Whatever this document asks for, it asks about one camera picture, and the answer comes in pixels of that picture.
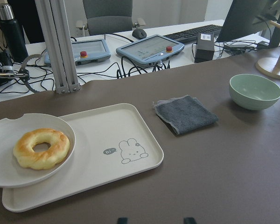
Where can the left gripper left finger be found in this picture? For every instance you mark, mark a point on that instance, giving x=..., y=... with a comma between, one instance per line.
x=122, y=220

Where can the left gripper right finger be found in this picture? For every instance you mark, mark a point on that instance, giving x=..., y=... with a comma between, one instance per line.
x=189, y=220

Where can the cream tray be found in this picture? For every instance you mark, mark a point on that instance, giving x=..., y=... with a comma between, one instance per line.
x=112, y=143

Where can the grey folded cloth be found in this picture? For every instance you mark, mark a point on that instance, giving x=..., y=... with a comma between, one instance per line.
x=184, y=114

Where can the donut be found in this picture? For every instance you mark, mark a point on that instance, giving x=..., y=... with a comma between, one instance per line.
x=28, y=158

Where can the white plate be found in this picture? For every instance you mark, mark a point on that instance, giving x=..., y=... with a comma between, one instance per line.
x=12, y=175

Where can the green bowl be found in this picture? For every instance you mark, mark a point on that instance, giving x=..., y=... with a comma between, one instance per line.
x=253, y=92

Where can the blue teach pendant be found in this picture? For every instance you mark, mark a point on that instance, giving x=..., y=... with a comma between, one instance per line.
x=85, y=52
x=150, y=50

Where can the black box on desk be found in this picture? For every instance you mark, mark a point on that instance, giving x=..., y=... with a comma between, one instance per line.
x=204, y=48

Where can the wooden cup stand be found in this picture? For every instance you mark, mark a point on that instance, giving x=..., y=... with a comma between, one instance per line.
x=269, y=66

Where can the black keyboard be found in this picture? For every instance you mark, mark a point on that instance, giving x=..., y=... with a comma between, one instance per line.
x=191, y=34

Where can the computer mouse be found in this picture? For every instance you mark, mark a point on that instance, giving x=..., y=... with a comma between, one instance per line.
x=139, y=34

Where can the grey office chair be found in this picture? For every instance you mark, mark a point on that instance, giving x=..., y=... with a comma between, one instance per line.
x=108, y=16

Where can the black thermos bottle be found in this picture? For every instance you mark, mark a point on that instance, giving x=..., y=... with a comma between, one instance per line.
x=12, y=33

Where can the black monitor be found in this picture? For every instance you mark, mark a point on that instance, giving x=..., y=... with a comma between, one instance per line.
x=246, y=17

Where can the aluminium frame post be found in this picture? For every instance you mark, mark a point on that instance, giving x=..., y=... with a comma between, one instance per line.
x=53, y=20

